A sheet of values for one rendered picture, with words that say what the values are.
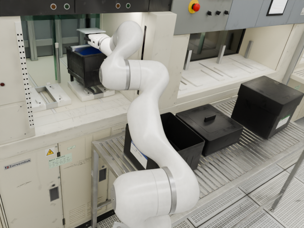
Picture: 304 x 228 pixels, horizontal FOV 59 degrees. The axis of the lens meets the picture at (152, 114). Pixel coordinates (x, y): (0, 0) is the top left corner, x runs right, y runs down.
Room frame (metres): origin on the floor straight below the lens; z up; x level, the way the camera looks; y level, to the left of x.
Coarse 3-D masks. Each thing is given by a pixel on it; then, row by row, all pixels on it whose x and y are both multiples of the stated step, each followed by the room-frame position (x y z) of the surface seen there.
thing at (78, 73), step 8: (88, 32) 1.37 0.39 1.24; (96, 32) 1.40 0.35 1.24; (72, 48) 1.33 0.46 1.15; (72, 56) 1.36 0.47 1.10; (80, 56) 1.27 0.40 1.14; (88, 56) 1.29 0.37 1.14; (96, 56) 1.33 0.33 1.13; (104, 56) 1.36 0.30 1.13; (72, 64) 1.36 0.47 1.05; (80, 64) 1.30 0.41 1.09; (88, 64) 1.29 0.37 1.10; (96, 64) 1.32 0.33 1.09; (72, 72) 1.36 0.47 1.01; (80, 72) 1.30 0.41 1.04; (88, 72) 1.29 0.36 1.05; (96, 72) 1.32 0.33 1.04; (72, 80) 1.42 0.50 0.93; (80, 80) 1.30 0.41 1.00; (88, 80) 1.28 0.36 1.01; (96, 80) 1.32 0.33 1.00; (88, 88) 1.33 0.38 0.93
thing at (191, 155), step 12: (168, 120) 1.21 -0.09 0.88; (180, 120) 1.15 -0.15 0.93; (168, 132) 1.20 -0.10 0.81; (180, 132) 1.13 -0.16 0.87; (192, 132) 1.08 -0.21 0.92; (132, 144) 0.99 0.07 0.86; (180, 144) 1.12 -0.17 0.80; (192, 144) 1.06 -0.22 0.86; (132, 156) 0.98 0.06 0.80; (144, 156) 0.91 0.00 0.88; (192, 156) 0.97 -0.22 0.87; (144, 168) 0.90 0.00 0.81; (156, 168) 0.84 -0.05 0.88; (192, 168) 0.98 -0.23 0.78
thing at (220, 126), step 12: (204, 108) 1.44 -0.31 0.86; (192, 120) 1.28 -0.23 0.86; (204, 120) 1.28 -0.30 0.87; (216, 120) 1.32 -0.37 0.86; (228, 120) 1.34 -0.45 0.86; (204, 132) 1.18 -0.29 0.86; (216, 132) 1.20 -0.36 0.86; (228, 132) 1.22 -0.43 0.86; (240, 132) 1.27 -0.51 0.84; (204, 144) 1.12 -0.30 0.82; (216, 144) 1.15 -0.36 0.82; (228, 144) 1.22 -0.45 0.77
